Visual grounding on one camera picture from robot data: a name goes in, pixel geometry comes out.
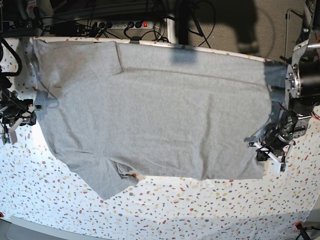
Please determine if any black tripod stand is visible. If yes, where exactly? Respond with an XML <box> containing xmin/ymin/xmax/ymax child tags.
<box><xmin>174</xmin><ymin>0</ymin><xmax>217</xmax><ymax>49</ymax></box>

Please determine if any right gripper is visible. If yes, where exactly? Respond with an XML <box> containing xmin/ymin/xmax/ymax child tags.
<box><xmin>0</xmin><ymin>89</ymin><xmax>43</xmax><ymax>126</ymax></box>

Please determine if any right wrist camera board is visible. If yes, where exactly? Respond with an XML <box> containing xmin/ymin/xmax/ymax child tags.
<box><xmin>0</xmin><ymin>118</ymin><xmax>24</xmax><ymax>145</ymax></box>

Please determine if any grey T-shirt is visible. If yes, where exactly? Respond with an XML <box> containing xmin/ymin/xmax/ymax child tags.
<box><xmin>33</xmin><ymin>40</ymin><xmax>285</xmax><ymax>200</ymax></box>

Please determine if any black table clip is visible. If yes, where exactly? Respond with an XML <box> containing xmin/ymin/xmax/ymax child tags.
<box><xmin>129</xmin><ymin>36</ymin><xmax>142</xmax><ymax>45</ymax></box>

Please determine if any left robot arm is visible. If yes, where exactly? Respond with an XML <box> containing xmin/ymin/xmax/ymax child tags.
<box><xmin>249</xmin><ymin>0</ymin><xmax>320</xmax><ymax>167</ymax></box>

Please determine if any white power strip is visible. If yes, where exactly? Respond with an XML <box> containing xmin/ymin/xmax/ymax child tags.
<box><xmin>109</xmin><ymin>21</ymin><xmax>154</xmax><ymax>30</ymax></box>

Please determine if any red corner clamp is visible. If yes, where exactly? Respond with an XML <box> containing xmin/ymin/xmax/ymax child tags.
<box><xmin>294</xmin><ymin>221</ymin><xmax>304</xmax><ymax>232</ymax></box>

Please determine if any terrazzo patterned tablecloth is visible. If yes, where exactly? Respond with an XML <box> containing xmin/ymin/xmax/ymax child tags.
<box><xmin>0</xmin><ymin>37</ymin><xmax>320</xmax><ymax>240</ymax></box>

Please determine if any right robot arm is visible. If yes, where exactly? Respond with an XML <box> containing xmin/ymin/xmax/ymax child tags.
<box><xmin>0</xmin><ymin>37</ymin><xmax>41</xmax><ymax>128</ymax></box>

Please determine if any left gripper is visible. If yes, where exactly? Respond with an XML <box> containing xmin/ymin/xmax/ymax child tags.
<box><xmin>244</xmin><ymin>110</ymin><xmax>307</xmax><ymax>162</ymax></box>

